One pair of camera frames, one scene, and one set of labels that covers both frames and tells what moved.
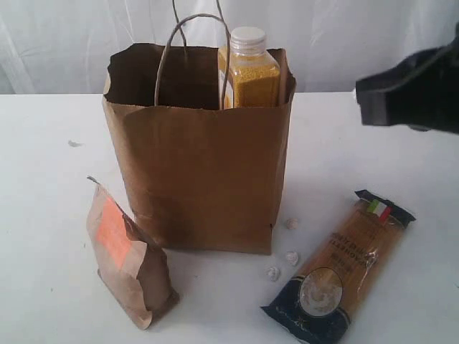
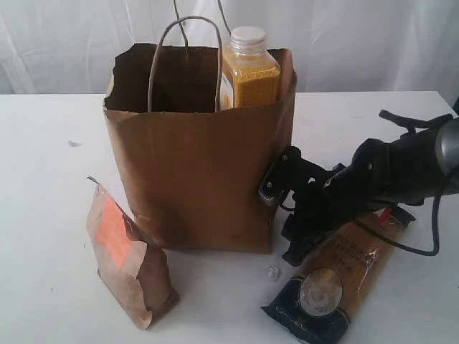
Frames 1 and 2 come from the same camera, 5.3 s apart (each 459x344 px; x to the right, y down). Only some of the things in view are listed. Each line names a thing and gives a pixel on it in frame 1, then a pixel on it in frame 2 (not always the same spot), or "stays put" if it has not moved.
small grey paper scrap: (74, 144) stays put
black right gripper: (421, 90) → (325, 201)
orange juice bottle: (255, 70) stays put
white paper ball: (273, 273) stays put
